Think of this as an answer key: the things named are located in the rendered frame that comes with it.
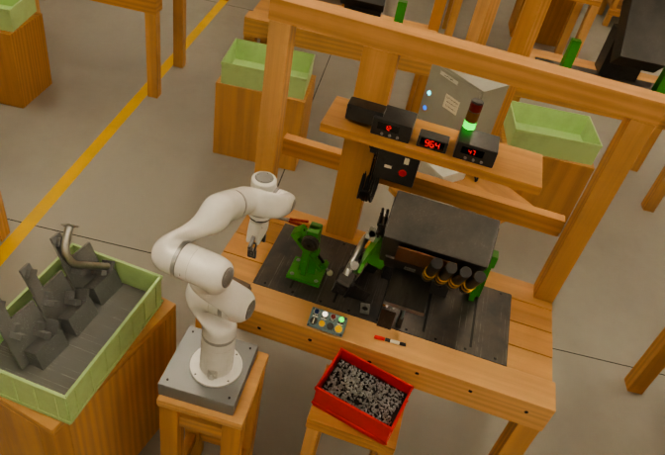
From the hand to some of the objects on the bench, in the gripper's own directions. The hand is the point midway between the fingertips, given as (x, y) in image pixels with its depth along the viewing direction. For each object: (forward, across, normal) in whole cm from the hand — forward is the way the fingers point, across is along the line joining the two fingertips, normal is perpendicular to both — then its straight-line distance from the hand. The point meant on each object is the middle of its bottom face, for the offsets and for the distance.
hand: (256, 246), depth 219 cm
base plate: (+42, +40, -49) cm, 76 cm away
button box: (+44, +10, -30) cm, 54 cm away
